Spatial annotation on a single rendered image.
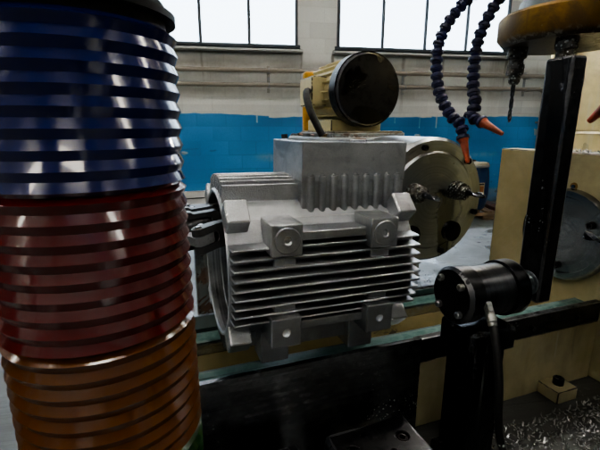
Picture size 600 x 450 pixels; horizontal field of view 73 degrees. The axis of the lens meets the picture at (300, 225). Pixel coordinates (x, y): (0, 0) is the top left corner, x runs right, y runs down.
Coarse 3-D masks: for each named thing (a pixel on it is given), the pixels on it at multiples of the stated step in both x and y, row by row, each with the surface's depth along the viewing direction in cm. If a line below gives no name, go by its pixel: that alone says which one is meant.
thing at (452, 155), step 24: (408, 144) 77; (432, 144) 78; (456, 144) 80; (408, 168) 76; (432, 168) 78; (456, 168) 80; (408, 192) 76; (432, 192) 80; (456, 192) 78; (432, 216) 81; (456, 216) 83; (432, 240) 82; (456, 240) 85
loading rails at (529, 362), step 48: (432, 288) 66; (336, 336) 58; (384, 336) 53; (432, 336) 51; (528, 336) 57; (576, 336) 60; (240, 384) 42; (288, 384) 44; (336, 384) 46; (384, 384) 48; (432, 384) 52; (528, 384) 59; (240, 432) 43; (288, 432) 45; (336, 432) 47
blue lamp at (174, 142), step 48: (0, 48) 9; (48, 48) 9; (96, 48) 10; (144, 48) 11; (0, 96) 9; (48, 96) 10; (96, 96) 10; (144, 96) 11; (0, 144) 10; (48, 144) 10; (96, 144) 10; (144, 144) 11; (0, 192) 10; (48, 192) 10; (96, 192) 10
